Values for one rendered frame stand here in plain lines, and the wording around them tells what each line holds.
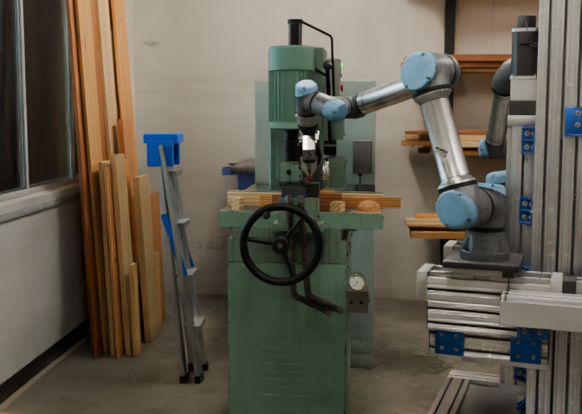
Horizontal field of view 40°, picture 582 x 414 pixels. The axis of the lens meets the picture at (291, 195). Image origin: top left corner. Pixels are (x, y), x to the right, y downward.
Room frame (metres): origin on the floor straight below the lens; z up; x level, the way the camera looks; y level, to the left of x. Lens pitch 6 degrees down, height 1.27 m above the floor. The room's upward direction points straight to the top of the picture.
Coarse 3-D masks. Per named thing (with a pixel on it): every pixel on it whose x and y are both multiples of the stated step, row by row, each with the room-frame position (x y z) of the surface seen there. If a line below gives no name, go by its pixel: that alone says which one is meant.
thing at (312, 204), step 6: (282, 198) 2.77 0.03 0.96; (294, 198) 2.76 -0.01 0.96; (306, 198) 2.76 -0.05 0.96; (312, 198) 2.76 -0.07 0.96; (318, 198) 2.79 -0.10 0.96; (294, 204) 2.76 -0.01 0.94; (306, 204) 2.76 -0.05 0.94; (312, 204) 2.76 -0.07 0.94; (318, 204) 2.80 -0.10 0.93; (282, 210) 2.77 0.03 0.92; (306, 210) 2.76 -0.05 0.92; (312, 210) 2.76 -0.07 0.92; (318, 210) 2.80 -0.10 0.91; (282, 216) 2.77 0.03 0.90; (294, 216) 2.76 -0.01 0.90; (312, 216) 2.76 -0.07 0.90; (318, 216) 2.78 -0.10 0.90; (282, 222) 2.77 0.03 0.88; (294, 222) 2.76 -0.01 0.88
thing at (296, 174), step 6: (288, 162) 3.02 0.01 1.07; (294, 162) 3.02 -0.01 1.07; (282, 168) 2.98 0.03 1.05; (288, 168) 2.98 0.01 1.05; (294, 168) 2.97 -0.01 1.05; (300, 168) 2.98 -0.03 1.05; (282, 174) 2.98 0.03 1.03; (294, 174) 2.97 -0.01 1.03; (300, 174) 3.00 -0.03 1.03; (282, 180) 2.98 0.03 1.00; (288, 180) 2.98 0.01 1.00; (294, 180) 2.97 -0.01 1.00
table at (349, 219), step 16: (224, 208) 2.96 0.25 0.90; (256, 208) 2.96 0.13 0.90; (352, 208) 2.97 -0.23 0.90; (224, 224) 2.88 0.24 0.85; (240, 224) 2.88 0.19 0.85; (256, 224) 2.87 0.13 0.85; (272, 224) 2.77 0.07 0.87; (320, 224) 2.75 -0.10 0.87; (336, 224) 2.84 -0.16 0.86; (352, 224) 2.83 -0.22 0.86; (368, 224) 2.83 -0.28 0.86
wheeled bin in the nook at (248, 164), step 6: (240, 162) 4.93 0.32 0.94; (246, 162) 4.75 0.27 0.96; (252, 162) 4.75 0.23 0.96; (222, 168) 4.77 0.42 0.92; (228, 168) 4.77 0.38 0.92; (234, 168) 4.69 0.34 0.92; (240, 168) 4.67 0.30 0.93; (246, 168) 4.67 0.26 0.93; (252, 168) 4.67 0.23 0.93; (222, 174) 4.77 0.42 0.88; (228, 174) 4.77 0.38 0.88; (234, 174) 4.77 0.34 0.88; (240, 174) 4.69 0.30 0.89; (246, 174) 4.68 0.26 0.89; (252, 174) 4.68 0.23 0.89; (240, 180) 4.72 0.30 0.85; (246, 180) 4.71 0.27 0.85; (252, 180) 4.70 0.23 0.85; (240, 186) 4.72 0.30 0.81; (246, 186) 4.71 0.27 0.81
